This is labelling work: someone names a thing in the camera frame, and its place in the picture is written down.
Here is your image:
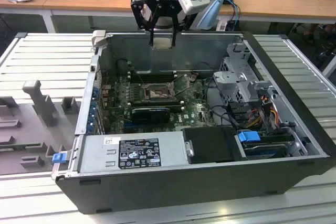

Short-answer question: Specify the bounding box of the blue plastic case latch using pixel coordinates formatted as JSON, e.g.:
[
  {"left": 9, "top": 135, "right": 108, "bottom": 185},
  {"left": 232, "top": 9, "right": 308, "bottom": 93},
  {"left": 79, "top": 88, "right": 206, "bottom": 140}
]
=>
[{"left": 52, "top": 153, "right": 66, "bottom": 164}]

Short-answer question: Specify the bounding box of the thin wire locking lever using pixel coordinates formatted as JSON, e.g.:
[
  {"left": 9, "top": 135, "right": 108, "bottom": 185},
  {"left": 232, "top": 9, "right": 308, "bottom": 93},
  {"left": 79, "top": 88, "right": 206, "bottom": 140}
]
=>
[{"left": 138, "top": 74, "right": 148, "bottom": 90}]

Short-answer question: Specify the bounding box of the person leg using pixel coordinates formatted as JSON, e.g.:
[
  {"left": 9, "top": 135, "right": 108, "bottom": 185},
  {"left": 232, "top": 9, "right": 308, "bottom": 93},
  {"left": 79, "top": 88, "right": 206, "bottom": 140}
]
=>
[{"left": 303, "top": 23, "right": 336, "bottom": 45}]

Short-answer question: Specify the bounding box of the blue cable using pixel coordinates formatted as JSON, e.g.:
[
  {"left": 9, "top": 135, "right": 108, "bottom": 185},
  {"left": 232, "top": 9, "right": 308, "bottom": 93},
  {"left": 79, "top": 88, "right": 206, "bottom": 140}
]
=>
[{"left": 223, "top": 0, "right": 241, "bottom": 27}]

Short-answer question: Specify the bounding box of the grey parts rack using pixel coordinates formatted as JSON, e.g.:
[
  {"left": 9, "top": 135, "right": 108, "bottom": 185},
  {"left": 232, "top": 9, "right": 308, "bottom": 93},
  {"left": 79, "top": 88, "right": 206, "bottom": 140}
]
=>
[{"left": 0, "top": 79, "right": 81, "bottom": 175}]

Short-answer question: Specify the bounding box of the yellow red wire bundle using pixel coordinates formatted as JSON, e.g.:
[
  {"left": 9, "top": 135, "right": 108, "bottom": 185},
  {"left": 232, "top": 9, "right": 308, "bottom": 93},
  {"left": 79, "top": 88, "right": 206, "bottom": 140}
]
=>
[{"left": 246, "top": 102, "right": 279, "bottom": 128}]

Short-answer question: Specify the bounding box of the black plastic shroud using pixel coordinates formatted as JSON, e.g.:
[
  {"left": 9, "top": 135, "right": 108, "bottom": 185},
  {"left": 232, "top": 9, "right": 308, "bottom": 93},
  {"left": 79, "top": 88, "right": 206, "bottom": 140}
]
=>
[{"left": 181, "top": 126, "right": 248, "bottom": 164}]

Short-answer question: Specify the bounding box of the green motherboard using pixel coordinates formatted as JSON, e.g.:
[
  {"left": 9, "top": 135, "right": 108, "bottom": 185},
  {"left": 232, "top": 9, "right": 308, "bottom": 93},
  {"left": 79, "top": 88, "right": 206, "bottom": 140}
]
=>
[{"left": 101, "top": 73, "right": 218, "bottom": 134}]

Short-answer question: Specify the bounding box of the blue slot clip strip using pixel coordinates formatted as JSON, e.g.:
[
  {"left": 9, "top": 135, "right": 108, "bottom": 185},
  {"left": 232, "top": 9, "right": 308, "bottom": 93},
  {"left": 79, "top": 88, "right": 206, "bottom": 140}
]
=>
[{"left": 88, "top": 87, "right": 99, "bottom": 133}]

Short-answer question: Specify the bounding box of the grey case release latch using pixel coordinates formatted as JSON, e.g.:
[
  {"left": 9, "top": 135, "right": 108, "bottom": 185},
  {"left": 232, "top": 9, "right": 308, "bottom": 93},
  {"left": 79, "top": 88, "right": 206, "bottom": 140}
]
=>
[{"left": 91, "top": 30, "right": 108, "bottom": 49}]

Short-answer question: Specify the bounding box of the grey metal drive cage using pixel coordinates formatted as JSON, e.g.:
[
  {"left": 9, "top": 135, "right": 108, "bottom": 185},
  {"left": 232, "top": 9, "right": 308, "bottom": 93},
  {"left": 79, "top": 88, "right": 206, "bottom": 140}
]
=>
[{"left": 212, "top": 41, "right": 279, "bottom": 110}]

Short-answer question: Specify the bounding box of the black RAM slot row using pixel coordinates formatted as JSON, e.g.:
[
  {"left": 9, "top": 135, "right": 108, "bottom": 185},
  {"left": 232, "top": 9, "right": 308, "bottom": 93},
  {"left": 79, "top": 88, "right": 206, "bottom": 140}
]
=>
[
  {"left": 128, "top": 99, "right": 185, "bottom": 112},
  {"left": 130, "top": 69, "right": 178, "bottom": 83}
]

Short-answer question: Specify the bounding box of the grey power supply unit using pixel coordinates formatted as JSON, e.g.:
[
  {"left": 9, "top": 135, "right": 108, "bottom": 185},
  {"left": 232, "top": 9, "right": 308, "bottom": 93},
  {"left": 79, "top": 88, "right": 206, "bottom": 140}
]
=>
[{"left": 78, "top": 132, "right": 190, "bottom": 173}]

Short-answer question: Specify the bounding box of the silver CPU plate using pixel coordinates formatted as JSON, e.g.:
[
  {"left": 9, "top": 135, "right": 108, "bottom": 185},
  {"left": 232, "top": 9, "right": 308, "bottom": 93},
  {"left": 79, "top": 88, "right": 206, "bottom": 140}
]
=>
[{"left": 153, "top": 37, "right": 174, "bottom": 50}]

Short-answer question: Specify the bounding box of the black graphics card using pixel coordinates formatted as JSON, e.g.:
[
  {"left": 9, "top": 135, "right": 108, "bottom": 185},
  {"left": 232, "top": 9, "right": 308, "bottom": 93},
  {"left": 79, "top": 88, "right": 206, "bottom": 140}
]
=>
[{"left": 131, "top": 107, "right": 172, "bottom": 124}]

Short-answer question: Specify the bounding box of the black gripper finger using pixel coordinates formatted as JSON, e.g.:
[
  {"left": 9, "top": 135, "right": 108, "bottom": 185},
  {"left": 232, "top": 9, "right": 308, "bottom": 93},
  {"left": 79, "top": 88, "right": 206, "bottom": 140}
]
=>
[
  {"left": 170, "top": 11, "right": 197, "bottom": 49},
  {"left": 130, "top": 0, "right": 156, "bottom": 47}
]

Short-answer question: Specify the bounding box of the CPU socket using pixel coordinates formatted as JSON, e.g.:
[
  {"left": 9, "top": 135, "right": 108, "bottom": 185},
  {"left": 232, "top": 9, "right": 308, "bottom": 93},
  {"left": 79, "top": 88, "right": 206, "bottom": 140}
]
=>
[{"left": 141, "top": 82, "right": 176, "bottom": 102}]

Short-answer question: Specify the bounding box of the hard disk in blue carrier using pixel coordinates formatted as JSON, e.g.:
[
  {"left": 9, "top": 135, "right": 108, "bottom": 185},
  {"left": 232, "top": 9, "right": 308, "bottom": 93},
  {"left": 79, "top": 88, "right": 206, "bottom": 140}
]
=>
[{"left": 237, "top": 130, "right": 295, "bottom": 161}]

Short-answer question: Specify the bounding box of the metal socket cover frame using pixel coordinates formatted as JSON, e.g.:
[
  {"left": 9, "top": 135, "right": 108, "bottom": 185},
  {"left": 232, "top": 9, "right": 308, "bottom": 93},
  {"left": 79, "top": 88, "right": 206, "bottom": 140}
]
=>
[{"left": 173, "top": 72, "right": 195, "bottom": 97}]

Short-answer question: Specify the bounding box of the black open PC case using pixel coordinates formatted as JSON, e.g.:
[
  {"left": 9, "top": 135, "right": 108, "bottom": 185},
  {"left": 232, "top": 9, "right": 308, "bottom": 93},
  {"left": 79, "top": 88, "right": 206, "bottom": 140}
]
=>
[{"left": 55, "top": 30, "right": 336, "bottom": 216}]

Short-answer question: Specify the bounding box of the black looped cable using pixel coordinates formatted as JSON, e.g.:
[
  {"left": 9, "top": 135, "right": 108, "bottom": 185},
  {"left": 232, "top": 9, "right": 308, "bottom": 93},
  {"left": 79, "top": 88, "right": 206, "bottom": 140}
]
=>
[{"left": 204, "top": 77, "right": 238, "bottom": 128}]

